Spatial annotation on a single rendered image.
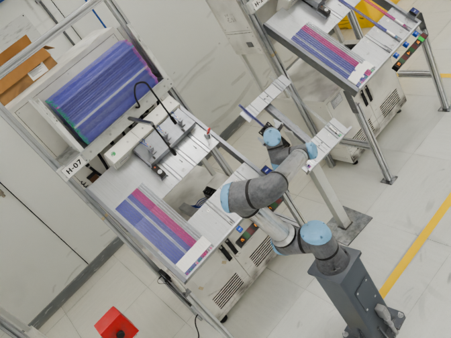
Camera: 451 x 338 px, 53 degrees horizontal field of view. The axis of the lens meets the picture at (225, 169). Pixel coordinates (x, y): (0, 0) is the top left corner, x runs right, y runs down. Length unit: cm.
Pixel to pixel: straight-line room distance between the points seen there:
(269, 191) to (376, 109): 191
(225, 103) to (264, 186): 292
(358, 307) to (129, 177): 129
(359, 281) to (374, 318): 25
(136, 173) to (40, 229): 172
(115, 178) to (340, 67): 145
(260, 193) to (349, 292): 71
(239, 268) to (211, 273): 21
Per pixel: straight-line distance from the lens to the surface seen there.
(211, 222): 231
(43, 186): 391
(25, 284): 414
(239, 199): 167
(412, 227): 286
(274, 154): 202
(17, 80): 259
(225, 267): 277
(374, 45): 299
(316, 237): 192
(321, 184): 272
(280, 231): 192
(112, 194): 242
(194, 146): 247
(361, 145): 303
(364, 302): 224
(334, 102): 309
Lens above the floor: 210
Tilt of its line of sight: 30 degrees down
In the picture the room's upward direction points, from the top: 35 degrees counter-clockwise
